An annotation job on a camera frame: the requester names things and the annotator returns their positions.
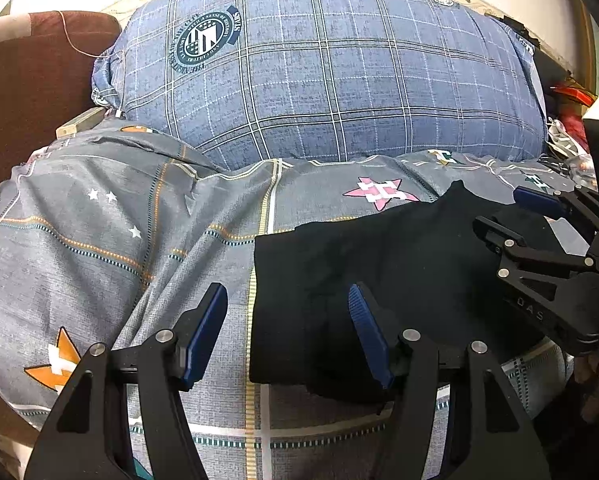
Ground black pants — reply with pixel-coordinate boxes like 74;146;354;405
250;182;561;405

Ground person's right hand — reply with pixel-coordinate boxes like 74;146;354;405
574;351;599;422

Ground clear plastic bags pile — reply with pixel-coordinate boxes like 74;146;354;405
547;119;598;191

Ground red packaging clutter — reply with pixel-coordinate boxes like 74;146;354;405
551;79;597;138

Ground grey patterned bed quilt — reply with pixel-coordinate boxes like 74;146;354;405
0;119;596;480

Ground blue plaid pillow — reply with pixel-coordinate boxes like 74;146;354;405
91;0;547;169

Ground cream wooden bed frame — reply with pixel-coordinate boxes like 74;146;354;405
56;106;106;139

